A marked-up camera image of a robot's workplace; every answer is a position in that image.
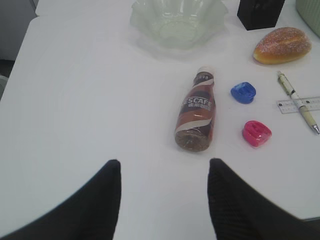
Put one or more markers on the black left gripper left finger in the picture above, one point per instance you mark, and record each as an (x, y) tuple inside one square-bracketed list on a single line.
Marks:
[(91, 213)]

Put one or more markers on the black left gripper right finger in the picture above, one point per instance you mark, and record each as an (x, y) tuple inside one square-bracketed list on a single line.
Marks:
[(239, 212)]

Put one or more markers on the brown Nescafe coffee bottle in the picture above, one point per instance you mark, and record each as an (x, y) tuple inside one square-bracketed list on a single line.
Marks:
[(196, 119)]

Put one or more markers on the sugared bread roll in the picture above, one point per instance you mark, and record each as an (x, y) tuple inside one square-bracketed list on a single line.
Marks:
[(282, 45)]

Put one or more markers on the red pencil sharpener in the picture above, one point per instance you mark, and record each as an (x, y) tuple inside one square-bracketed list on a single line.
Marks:
[(256, 133)]

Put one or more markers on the blue pencil sharpener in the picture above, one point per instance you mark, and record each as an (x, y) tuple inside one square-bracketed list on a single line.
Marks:
[(243, 92)]

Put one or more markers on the cream patterned pen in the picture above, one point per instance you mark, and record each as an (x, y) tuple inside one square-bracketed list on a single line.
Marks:
[(302, 108)]

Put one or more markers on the black mesh pen holder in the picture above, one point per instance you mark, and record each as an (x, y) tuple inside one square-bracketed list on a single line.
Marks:
[(259, 14)]

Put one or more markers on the green plastic basket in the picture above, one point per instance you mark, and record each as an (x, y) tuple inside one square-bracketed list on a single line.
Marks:
[(309, 11)]

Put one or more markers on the clear plastic ruler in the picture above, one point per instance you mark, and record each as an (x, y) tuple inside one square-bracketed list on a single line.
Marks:
[(292, 106)]

